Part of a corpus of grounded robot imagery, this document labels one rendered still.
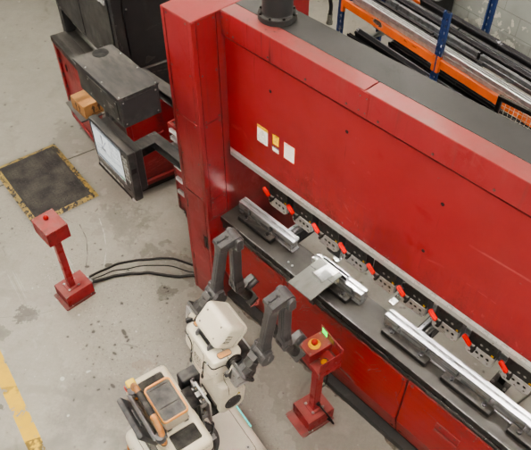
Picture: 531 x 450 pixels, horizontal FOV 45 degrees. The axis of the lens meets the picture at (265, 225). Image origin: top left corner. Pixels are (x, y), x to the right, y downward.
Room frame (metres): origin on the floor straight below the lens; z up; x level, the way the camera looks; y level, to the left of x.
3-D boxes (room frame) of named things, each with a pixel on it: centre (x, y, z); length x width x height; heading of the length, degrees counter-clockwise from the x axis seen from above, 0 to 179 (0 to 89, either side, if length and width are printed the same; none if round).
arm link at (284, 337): (1.73, -0.09, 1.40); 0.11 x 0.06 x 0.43; 34
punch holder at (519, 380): (1.55, -1.20, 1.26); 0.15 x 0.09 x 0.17; 43
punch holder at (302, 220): (2.57, -0.24, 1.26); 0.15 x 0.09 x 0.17; 43
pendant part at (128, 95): (2.99, 0.82, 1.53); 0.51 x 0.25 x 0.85; 39
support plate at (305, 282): (2.30, -0.29, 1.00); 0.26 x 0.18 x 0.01; 133
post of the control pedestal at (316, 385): (1.97, -0.32, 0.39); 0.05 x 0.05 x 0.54; 33
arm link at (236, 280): (2.09, 0.15, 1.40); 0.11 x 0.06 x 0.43; 34
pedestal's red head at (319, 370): (1.97, -0.32, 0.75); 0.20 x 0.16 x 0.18; 33
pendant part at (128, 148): (2.90, 0.85, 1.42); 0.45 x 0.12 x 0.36; 39
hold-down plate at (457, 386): (1.63, -1.04, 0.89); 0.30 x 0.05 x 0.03; 43
